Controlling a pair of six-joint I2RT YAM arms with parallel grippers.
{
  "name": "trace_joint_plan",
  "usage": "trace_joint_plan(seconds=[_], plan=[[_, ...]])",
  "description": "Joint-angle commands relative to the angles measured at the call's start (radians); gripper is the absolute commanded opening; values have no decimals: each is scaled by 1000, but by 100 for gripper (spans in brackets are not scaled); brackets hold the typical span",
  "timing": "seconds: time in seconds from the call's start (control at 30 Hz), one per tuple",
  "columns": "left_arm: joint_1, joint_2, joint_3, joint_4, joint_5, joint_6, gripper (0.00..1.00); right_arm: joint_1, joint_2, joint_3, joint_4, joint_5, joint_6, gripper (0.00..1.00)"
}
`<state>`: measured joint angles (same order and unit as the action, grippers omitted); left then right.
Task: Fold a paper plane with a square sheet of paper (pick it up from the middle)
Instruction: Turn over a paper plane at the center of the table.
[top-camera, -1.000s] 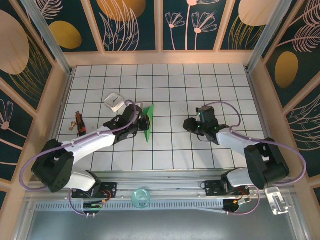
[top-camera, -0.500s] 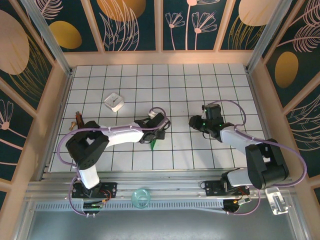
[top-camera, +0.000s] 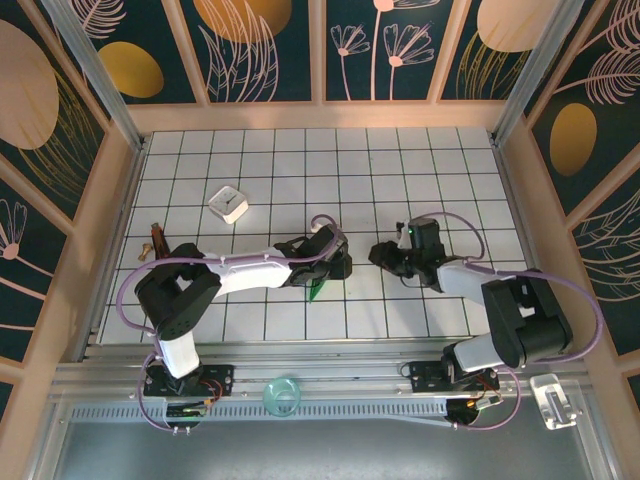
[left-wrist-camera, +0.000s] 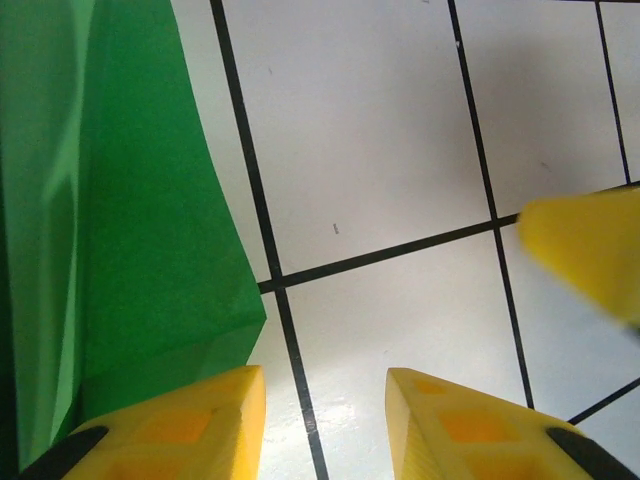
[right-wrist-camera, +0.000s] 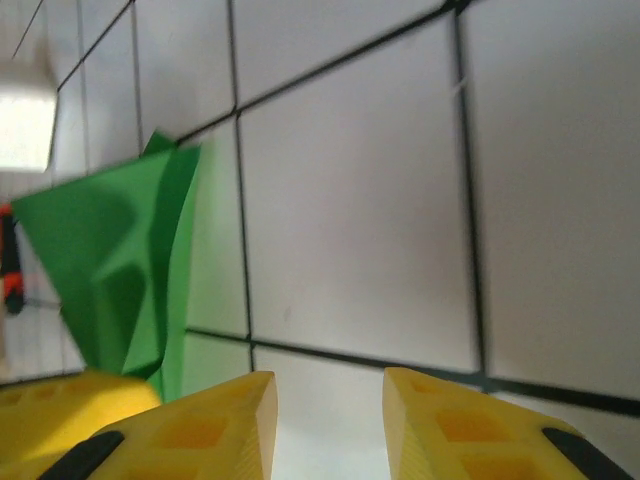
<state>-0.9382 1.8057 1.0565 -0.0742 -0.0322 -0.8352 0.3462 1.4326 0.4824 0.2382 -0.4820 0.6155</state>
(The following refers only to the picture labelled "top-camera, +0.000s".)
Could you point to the brown red hand tool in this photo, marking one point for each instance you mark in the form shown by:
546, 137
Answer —
159, 240

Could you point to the small wooden piece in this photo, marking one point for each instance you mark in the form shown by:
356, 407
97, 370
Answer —
145, 250

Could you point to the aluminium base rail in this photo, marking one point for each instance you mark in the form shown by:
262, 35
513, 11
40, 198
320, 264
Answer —
325, 370

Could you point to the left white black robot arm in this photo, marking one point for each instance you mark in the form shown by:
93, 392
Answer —
250, 272

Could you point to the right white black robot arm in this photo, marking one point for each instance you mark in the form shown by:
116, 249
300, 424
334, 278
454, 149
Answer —
460, 277

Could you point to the clear green glass bowl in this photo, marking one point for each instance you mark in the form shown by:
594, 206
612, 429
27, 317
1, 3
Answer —
270, 400

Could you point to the clear acrylic holder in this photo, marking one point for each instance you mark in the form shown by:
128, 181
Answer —
552, 400

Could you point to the green cloth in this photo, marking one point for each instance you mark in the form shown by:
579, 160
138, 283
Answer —
315, 292

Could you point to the white square clock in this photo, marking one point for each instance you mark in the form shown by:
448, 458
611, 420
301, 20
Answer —
228, 202

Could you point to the aluminium frame post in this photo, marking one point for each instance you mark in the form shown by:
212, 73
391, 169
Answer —
95, 75
540, 65

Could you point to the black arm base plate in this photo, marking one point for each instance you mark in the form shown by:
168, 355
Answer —
225, 372
422, 380

